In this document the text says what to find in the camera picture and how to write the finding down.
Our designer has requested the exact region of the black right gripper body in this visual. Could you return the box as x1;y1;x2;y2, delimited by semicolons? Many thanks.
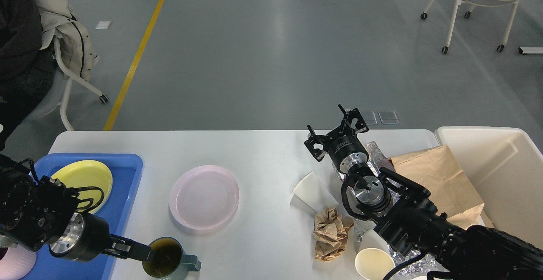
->
326;135;370;174

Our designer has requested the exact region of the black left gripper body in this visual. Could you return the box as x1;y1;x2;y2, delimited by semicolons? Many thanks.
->
49;212;112;262

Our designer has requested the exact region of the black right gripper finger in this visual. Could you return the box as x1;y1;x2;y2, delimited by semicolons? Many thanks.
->
304;125;329;162
338;104;369;137

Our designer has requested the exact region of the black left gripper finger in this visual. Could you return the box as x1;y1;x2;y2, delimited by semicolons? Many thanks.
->
104;244;154;262
111;234;148;249

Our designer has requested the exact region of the teal green mug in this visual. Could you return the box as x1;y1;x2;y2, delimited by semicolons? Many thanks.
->
142;237;202;280

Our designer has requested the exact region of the pink plate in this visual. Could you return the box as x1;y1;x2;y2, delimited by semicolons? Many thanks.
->
168;165;239;230

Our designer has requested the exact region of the brown paper bag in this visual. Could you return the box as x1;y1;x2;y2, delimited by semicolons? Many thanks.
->
389;145;494;229

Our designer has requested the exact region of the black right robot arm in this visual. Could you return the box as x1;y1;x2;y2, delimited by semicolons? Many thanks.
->
304;106;543;280

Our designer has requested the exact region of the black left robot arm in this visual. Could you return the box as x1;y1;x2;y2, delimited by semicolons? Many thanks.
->
0;156;157;262

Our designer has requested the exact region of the white paper cup lying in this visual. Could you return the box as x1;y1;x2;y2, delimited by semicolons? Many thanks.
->
292;172;338;213

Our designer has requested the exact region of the blue plastic tray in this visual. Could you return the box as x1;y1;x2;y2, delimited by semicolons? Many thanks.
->
23;153;143;280

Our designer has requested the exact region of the pink ribbed cup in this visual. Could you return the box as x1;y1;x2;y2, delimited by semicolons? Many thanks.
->
0;245;37;280

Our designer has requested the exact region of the crumpled brown paper ball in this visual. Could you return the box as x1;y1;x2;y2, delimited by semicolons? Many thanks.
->
313;206;355;261

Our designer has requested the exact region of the white paper cup upright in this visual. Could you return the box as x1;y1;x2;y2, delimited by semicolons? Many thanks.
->
354;230;396;280

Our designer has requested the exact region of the white chair left background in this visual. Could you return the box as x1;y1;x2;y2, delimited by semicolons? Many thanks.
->
23;30;109;131

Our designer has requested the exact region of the white plastic bin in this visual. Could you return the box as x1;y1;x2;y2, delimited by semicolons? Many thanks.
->
434;126;543;249

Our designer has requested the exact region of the person in dark clothes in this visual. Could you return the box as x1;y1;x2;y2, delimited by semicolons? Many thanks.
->
0;0;56;149

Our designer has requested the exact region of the beige jacket on chair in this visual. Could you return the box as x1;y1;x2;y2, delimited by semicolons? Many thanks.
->
35;0;99;81

